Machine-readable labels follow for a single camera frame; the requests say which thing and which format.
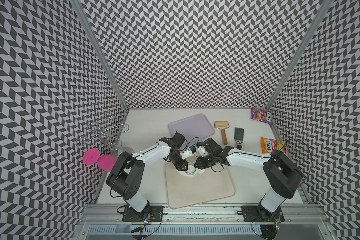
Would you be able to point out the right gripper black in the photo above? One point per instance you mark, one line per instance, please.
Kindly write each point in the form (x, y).
(201, 165)

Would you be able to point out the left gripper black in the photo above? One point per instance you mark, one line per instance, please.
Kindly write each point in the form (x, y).
(181, 165)

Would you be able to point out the white dough ball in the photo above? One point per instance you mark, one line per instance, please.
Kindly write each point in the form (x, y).
(198, 172)

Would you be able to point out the beige plastic tray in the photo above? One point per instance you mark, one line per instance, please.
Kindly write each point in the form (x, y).
(209, 186)

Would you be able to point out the wooden dough roller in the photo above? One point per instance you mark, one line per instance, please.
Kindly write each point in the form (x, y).
(222, 125)

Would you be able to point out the black handled metal scraper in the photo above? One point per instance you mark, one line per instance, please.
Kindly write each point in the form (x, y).
(239, 137)

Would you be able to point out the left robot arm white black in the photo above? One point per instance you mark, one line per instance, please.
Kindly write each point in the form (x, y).
(126, 176)

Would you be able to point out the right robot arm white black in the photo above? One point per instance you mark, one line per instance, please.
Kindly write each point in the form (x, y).
(283, 175)

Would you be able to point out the purple plastic tray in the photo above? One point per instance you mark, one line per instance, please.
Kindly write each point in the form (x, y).
(193, 126)

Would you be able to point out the orange yellow snack bag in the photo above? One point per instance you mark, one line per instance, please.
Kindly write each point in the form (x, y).
(270, 146)

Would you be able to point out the pink snack bag far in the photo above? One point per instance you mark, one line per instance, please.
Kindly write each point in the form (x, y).
(261, 115)

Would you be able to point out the pink plastic wine glass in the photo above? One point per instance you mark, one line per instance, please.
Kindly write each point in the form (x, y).
(104, 162)

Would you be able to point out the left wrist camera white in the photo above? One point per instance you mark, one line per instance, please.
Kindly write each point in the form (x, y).
(189, 152)

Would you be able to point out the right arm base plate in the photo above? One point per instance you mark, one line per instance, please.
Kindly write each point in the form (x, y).
(252, 213)

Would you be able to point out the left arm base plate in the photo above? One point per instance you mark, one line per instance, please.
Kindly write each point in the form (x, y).
(130, 215)

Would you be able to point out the metal wire glass rack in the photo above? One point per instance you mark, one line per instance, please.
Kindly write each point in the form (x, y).
(96, 130)

